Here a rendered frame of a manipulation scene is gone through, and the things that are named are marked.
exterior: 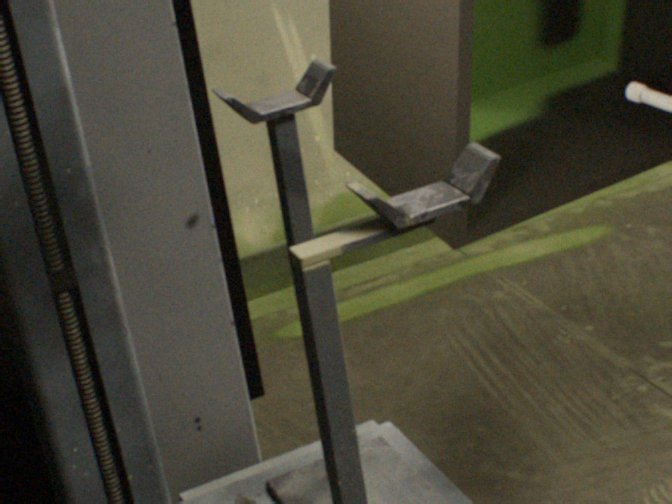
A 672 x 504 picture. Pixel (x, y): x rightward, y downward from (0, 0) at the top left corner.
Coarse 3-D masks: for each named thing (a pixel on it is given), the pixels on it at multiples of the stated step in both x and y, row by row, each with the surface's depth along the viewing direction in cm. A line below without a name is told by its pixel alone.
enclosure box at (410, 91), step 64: (384, 0) 198; (448, 0) 183; (512, 0) 235; (576, 0) 243; (640, 0) 238; (384, 64) 205; (448, 64) 189; (512, 64) 243; (576, 64) 252; (640, 64) 244; (384, 128) 211; (448, 128) 195; (512, 128) 234; (576, 128) 233; (640, 128) 233; (384, 192) 219; (512, 192) 218; (576, 192) 215
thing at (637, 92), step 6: (630, 84) 230; (636, 84) 229; (630, 90) 229; (636, 90) 228; (642, 90) 228; (648, 90) 227; (630, 96) 229; (636, 96) 228; (642, 96) 227; (648, 96) 226; (654, 96) 225; (660, 96) 224; (666, 96) 224; (648, 102) 227; (654, 102) 225; (660, 102) 224; (666, 102) 223; (666, 108) 223
